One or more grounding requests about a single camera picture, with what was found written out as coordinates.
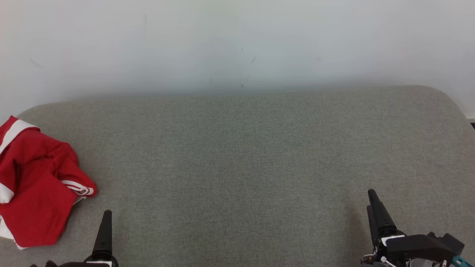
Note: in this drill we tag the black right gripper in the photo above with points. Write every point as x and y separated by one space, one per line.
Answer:
400 252

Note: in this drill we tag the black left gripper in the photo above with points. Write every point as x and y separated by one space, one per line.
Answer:
100 264

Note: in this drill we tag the red white basketball jersey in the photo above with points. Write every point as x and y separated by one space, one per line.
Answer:
37 218

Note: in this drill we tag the dark wall baseboard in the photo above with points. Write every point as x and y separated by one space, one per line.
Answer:
473 125

